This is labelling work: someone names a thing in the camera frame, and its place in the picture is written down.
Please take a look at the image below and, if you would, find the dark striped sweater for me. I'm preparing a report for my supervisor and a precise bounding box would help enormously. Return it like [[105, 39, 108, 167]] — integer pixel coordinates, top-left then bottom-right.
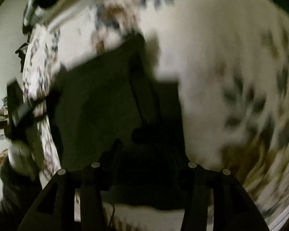
[[46, 34, 187, 211]]

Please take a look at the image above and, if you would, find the floral bed cover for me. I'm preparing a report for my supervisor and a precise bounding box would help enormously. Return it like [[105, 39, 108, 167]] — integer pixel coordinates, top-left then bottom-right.
[[23, 0, 289, 230]]

